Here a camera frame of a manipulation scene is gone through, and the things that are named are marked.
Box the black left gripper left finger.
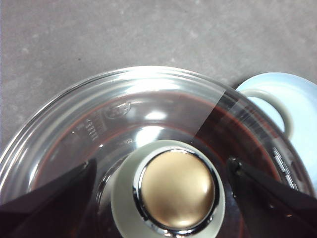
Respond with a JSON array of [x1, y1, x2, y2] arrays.
[[0, 158, 97, 238]]

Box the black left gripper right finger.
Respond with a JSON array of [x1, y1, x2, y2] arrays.
[[227, 157, 317, 238]]

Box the glass lid with green knob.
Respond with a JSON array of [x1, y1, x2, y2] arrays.
[[0, 65, 317, 238]]

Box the blue round plate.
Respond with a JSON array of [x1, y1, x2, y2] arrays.
[[235, 71, 317, 179]]

